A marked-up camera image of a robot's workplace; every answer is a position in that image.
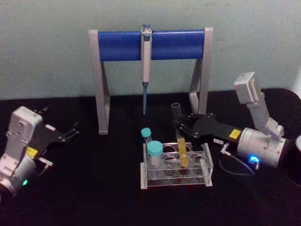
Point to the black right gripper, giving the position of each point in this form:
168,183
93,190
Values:
211,130

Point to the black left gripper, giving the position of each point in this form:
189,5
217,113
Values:
47,136

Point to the tube with yellow liquid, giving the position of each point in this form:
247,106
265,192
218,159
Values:
184,155

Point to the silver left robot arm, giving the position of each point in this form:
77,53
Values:
18,127

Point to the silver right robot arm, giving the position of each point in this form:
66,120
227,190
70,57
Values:
254,146

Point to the wide tube with teal cap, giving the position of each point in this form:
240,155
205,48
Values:
154,148

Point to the clear plastic tube rack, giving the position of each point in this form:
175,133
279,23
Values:
204,164

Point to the narrow tube with teal cap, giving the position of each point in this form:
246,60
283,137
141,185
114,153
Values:
145,132

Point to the grey and blue pipette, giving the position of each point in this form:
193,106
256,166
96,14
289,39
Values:
145,61

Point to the black table cloth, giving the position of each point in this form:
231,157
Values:
94,202

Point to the grey stand with blue bar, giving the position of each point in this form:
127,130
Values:
117,47

